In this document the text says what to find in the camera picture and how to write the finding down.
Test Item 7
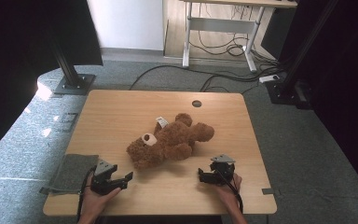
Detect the person's left hand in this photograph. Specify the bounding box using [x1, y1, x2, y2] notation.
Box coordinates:
[81, 175, 122, 216]

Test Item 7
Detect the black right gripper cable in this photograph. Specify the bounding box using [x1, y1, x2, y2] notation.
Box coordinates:
[217, 174, 244, 215]

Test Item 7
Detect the white power strip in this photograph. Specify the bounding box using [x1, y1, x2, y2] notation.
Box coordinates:
[258, 74, 281, 84]

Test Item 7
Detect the brown teddy bear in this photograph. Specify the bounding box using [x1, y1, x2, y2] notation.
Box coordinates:
[126, 112, 215, 171]

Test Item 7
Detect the black metal stand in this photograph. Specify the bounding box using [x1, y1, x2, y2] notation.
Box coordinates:
[48, 31, 97, 96]
[265, 0, 339, 105]

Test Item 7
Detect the person's right hand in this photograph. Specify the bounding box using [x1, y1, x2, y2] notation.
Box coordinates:
[213, 173, 242, 206]

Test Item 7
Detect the black curtain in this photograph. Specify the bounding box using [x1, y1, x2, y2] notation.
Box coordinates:
[0, 0, 103, 162]
[279, 0, 358, 203]

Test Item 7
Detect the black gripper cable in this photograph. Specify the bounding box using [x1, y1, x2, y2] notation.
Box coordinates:
[76, 166, 97, 222]
[217, 174, 244, 215]

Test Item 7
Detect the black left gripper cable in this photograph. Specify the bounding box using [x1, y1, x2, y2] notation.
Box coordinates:
[76, 166, 97, 222]

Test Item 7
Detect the white desk frame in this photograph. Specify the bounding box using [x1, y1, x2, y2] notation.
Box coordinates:
[180, 0, 298, 73]

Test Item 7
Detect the bundle of black cables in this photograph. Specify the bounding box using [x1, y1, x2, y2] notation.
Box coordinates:
[188, 30, 254, 58]

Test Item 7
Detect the grey floor socket plate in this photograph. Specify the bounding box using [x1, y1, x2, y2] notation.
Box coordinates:
[55, 112, 79, 133]

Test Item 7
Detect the grey cloth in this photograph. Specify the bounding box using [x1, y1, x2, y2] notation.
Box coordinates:
[43, 153, 100, 196]

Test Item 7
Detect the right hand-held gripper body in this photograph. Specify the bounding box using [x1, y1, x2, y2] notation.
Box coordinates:
[210, 153, 236, 185]

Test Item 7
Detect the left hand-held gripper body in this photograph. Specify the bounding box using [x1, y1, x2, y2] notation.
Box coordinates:
[90, 158, 119, 196]

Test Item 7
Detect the long black floor cable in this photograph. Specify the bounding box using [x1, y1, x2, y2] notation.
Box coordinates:
[129, 64, 262, 91]

